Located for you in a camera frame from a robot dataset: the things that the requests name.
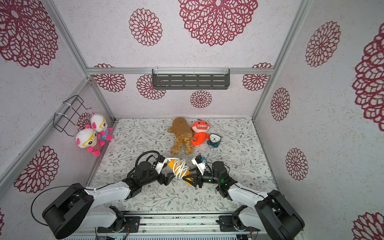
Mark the white power cord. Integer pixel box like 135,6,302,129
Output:
163,157,190,180

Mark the orange power strip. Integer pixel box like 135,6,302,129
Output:
167,158,192,180

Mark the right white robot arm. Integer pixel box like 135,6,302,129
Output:
183,161,305,240

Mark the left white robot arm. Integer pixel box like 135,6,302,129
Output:
39,151,171,240

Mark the teal alarm clock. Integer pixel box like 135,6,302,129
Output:
207,134,222,148

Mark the brown gingerbread plush toy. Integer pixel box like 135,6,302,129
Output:
167,117,194,156

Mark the red shark plush toy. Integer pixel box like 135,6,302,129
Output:
192,120,211,147

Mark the pink white plush doll rear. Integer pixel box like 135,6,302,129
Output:
86,113,113,141

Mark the pink white plush doll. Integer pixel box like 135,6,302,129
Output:
86,113,113,141
75,128,106,157

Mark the pink white plush doll front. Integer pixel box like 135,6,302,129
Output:
75,128,106,157

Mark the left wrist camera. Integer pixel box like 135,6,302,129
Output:
155,155,168,174

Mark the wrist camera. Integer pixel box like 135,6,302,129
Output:
191,154,207,175
155,155,168,174

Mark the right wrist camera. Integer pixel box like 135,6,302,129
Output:
191,154,207,175

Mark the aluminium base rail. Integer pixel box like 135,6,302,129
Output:
53,211,307,240

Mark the grey wall shelf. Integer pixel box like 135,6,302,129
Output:
152,69,230,90

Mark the black wire basket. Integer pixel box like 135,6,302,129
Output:
52,95,92,137

